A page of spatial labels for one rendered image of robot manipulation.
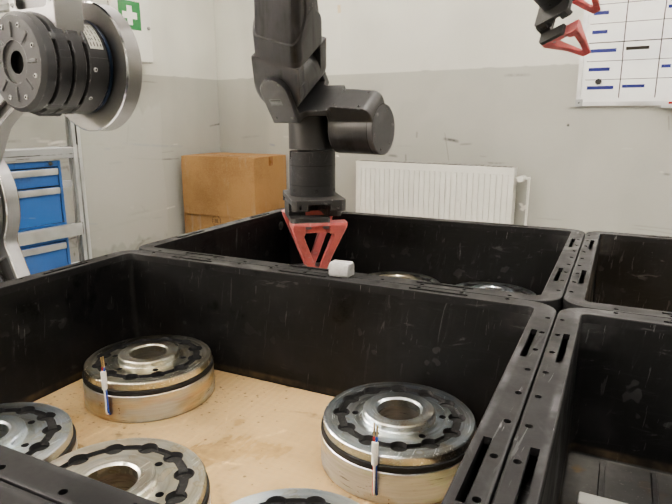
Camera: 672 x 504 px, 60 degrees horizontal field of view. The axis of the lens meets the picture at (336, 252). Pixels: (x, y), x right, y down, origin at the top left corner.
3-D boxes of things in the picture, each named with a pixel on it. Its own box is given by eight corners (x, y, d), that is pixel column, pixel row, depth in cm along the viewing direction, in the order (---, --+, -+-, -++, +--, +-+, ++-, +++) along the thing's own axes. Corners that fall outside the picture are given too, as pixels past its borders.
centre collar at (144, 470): (39, 501, 30) (38, 491, 30) (114, 454, 35) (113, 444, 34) (106, 532, 28) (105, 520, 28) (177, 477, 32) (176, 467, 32)
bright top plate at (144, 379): (55, 380, 45) (54, 373, 45) (136, 335, 55) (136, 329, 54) (166, 399, 42) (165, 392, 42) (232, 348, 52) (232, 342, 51)
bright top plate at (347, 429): (299, 447, 36) (298, 438, 36) (352, 380, 45) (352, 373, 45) (462, 482, 33) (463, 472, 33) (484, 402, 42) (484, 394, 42)
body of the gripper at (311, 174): (330, 202, 78) (330, 146, 77) (346, 215, 69) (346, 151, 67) (282, 203, 77) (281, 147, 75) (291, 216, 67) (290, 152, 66)
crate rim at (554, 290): (131, 271, 58) (129, 248, 57) (286, 223, 84) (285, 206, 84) (557, 336, 41) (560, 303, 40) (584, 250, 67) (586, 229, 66)
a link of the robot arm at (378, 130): (291, 39, 68) (255, 80, 63) (379, 32, 62) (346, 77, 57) (323, 124, 76) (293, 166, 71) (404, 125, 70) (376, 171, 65)
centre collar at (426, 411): (351, 427, 38) (351, 418, 37) (374, 394, 42) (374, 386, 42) (427, 442, 36) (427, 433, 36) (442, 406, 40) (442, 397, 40)
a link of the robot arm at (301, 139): (305, 100, 73) (278, 99, 69) (352, 99, 70) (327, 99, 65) (306, 155, 75) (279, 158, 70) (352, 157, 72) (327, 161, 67)
